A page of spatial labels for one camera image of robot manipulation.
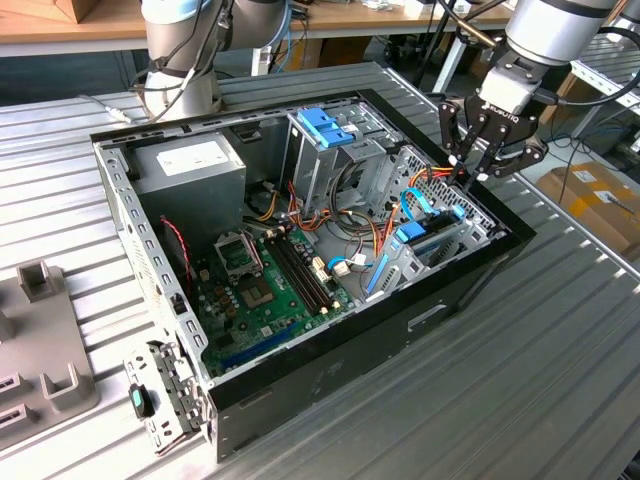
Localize round black speaker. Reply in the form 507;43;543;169
248;182;274;216

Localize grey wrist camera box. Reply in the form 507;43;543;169
477;64;541;117

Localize black camera cable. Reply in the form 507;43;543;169
537;24;640;107

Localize black case fan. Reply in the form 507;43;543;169
158;217;195;296

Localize metal socket cover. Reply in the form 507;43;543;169
213;230;265;279

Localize blue expansion slot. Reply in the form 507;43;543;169
219;322;301;369

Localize black teal release latch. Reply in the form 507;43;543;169
127;383;154;419

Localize long wooden desk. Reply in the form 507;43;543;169
0;0;516;59

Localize grey power supply unit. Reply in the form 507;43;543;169
130;132;247;246

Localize orange red power wire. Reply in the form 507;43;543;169
372;167;464;259

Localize black cable bundle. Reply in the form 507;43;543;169
327;158;374;236

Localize orange red wire bundle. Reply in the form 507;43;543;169
287;180;384;237

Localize wooden box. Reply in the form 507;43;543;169
52;0;144;24

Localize metal card retention bracket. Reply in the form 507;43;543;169
121;339;211;457

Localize metal optical drive cage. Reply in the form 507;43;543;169
279;107;401;214

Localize CPU socket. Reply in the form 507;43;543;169
238;280;277;312

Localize metal disk bay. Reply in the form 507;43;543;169
362;144;507;304

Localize yellow black wire bundle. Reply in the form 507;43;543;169
248;180;281;224

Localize grey parts rack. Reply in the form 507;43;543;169
0;259;102;444

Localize black stand pole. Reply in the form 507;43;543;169
412;0;461;96

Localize red black twisted wire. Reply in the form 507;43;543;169
159;215;196;284

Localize black cable with brass fitting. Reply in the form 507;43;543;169
437;0;501;49

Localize green motherboard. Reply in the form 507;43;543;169
192;224;359;379

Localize hard disk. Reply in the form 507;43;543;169
367;203;467;295

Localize blue plastic cage latch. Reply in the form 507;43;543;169
297;108;360;150

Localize metal slat table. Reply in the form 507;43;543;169
569;29;640;146

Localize blue SATA wire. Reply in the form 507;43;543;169
327;187;442;274

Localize black open PC case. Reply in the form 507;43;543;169
89;88;539;464

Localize cardboard box with labels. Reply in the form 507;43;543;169
535;160;640;262

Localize brown cardboard box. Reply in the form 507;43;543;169
469;29;594;126
292;35;374;71

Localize black cable with metal plug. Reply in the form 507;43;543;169
85;0;236;126

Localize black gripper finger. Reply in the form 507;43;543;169
438;98;489;182
462;127;550;195

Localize thin wires with white plug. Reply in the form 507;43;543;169
329;238;381;277

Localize black RAM slot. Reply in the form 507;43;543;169
268;236;327;315
274;233;332;312
263;238;321;317
279;231;338;310

